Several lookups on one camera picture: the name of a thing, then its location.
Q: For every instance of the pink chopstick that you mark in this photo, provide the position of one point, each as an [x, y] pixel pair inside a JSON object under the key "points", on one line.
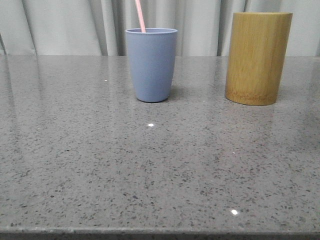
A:
{"points": [[140, 16]]}

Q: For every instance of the blue plastic cup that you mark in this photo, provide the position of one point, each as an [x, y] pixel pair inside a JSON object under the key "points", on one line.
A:
{"points": [[151, 56]]}

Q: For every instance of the bamboo wooden cup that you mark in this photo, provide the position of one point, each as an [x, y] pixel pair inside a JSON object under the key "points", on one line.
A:
{"points": [[257, 52]]}

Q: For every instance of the grey curtain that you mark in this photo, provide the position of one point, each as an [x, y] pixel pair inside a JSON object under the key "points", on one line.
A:
{"points": [[97, 27]]}

